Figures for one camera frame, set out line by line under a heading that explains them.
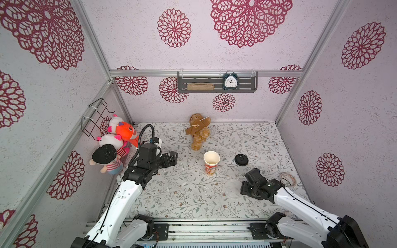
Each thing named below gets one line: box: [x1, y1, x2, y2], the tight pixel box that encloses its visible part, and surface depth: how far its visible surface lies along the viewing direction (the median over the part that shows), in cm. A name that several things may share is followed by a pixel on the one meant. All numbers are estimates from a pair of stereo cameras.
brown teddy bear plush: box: [185, 113, 211, 151], surface depth 109 cm
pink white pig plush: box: [96, 114, 130, 154], surface depth 87 cm
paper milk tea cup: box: [203, 150, 221, 177], surface depth 85 cm
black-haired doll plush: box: [88, 144, 128, 176], surface depth 79 cm
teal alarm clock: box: [222, 70, 239, 91], surface depth 92 cm
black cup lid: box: [234, 153, 249, 167], surface depth 102 cm
